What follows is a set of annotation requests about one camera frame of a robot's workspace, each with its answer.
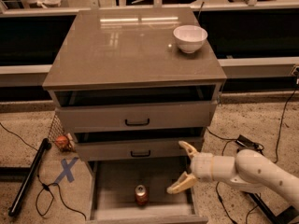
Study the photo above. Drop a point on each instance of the orange ball in mesh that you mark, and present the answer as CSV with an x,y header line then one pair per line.
x,y
62,143

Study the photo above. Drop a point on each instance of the black power adapter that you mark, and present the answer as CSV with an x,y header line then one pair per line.
x,y
246,143

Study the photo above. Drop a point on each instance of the blue tape cross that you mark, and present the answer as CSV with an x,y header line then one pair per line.
x,y
67,166

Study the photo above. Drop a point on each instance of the grey middle drawer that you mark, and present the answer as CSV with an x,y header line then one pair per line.
x,y
135,149

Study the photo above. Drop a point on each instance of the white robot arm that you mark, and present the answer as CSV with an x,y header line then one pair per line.
x,y
248,171

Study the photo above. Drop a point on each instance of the black stand leg right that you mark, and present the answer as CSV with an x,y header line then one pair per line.
x,y
288,216

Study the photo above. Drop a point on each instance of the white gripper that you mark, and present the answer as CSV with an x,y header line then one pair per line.
x,y
202,167

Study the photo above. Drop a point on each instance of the grey drawer cabinet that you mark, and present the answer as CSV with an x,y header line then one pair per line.
x,y
129,56

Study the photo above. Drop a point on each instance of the grey top drawer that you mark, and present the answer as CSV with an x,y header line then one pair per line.
x,y
112,118

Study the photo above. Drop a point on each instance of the black bar on floor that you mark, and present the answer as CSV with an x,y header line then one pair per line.
x,y
29,177

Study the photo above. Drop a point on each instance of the white ceramic bowl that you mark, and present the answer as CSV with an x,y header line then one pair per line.
x,y
190,38

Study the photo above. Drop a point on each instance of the red coke can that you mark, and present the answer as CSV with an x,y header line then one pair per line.
x,y
141,195

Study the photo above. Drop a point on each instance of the grey window ledge rail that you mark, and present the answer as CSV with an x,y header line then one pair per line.
x,y
34,75

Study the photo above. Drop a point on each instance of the grey open bottom drawer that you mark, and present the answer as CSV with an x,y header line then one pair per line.
x,y
113,193

